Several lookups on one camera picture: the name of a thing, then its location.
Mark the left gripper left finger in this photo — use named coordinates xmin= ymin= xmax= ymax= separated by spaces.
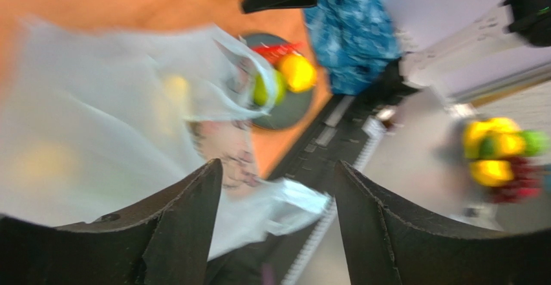
xmin=1 ymin=160 xmax=222 ymax=284

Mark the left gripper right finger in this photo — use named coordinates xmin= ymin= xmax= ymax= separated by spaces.
xmin=334 ymin=161 xmax=550 ymax=284

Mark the yellow fake pear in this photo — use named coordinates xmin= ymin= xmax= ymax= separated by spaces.
xmin=275 ymin=54 xmax=317 ymax=93

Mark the green fake pear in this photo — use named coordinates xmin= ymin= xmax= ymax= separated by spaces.
xmin=253 ymin=70 xmax=287 ymax=105

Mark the light blue plastic bag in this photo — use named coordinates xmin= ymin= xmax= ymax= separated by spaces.
xmin=1 ymin=22 xmax=331 ymax=259

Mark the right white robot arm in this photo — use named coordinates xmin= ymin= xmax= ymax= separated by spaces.
xmin=241 ymin=0 xmax=550 ymax=101

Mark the bowl of fake fruits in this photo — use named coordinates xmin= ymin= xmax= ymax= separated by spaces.
xmin=459 ymin=117 xmax=550 ymax=204

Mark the blue patterned cloth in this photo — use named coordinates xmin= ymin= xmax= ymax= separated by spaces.
xmin=303 ymin=0 xmax=402 ymax=95

